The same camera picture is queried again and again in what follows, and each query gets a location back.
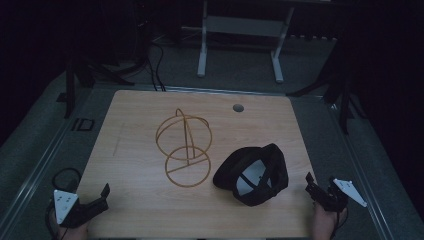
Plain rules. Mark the black baseball cap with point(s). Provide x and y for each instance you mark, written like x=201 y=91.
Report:
x=230 y=166

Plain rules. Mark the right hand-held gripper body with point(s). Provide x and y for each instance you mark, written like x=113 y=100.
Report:
x=336 y=196

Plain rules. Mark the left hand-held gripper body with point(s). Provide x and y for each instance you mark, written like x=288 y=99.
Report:
x=68 y=210

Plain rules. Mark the person's left hand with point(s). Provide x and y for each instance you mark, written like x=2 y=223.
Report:
x=71 y=233

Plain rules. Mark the black floor socket plate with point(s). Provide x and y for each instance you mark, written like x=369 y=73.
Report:
x=83 y=124

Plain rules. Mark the white metal desk frame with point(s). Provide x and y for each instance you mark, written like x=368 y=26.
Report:
x=240 y=26

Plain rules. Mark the black tripod stand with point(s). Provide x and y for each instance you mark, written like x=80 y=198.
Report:
x=70 y=90
x=343 y=96

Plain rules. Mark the person's right hand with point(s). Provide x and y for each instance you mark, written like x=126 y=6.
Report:
x=325 y=225

